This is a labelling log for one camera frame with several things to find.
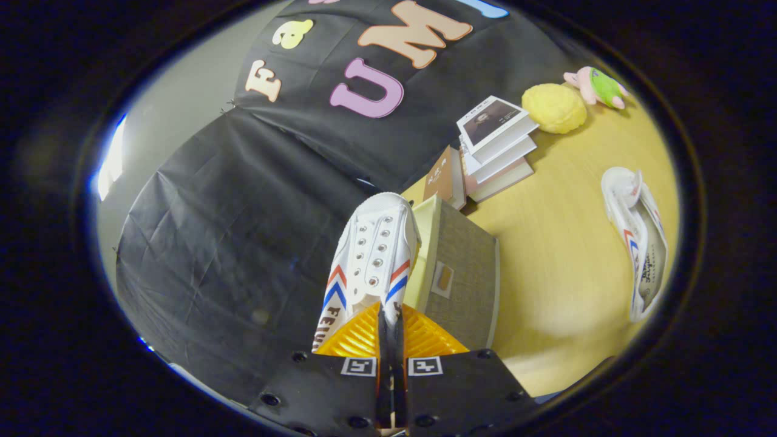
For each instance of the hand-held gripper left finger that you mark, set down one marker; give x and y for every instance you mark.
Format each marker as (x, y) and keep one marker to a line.
(322, 388)

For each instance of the white striped canvas shoe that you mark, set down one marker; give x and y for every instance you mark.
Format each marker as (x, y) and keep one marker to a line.
(637, 243)
(376, 243)

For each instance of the grey fabric storage box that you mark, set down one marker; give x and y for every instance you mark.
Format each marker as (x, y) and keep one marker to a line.
(464, 285)

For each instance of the green and pink plush toy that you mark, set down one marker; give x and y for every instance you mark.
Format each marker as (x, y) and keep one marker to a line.
(601, 86)

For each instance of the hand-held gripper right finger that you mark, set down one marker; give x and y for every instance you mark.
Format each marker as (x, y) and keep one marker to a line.
(461, 388)

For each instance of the white book with portrait cover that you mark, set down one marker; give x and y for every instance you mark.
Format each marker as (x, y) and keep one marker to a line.
(491, 121)

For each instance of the yellow round plush toy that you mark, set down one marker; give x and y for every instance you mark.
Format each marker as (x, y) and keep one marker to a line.
(555, 108)

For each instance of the brown book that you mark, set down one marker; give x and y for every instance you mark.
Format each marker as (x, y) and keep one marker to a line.
(442, 179)

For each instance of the black backdrop cloth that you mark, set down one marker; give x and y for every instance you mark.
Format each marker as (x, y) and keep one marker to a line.
(243, 243)

